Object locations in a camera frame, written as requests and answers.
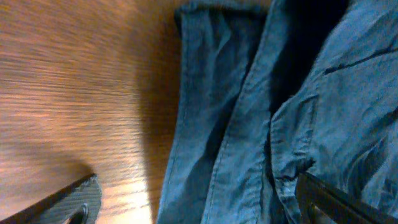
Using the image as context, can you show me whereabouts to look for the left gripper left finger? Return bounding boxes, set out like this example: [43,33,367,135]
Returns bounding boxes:
[1,174,102,224]

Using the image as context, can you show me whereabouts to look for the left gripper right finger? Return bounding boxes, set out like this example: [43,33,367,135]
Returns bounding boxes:
[295,173,397,224]

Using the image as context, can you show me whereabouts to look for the navy blue shorts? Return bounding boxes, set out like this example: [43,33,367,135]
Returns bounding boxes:
[157,0,397,223]

